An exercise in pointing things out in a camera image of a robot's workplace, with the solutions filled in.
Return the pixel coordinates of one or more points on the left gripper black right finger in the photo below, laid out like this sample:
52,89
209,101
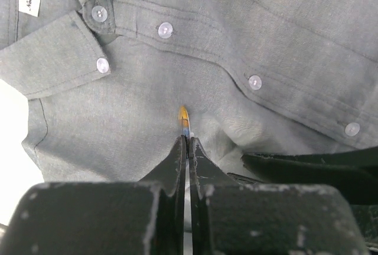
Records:
232,218

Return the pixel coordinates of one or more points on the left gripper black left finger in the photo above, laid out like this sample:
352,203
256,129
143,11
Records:
143,217

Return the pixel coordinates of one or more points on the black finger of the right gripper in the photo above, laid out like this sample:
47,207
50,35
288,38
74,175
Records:
353,173

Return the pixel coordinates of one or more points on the silver yellow round brooch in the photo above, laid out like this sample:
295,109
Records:
184,122

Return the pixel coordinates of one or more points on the grey button-up shirt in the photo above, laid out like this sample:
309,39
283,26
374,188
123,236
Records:
104,79

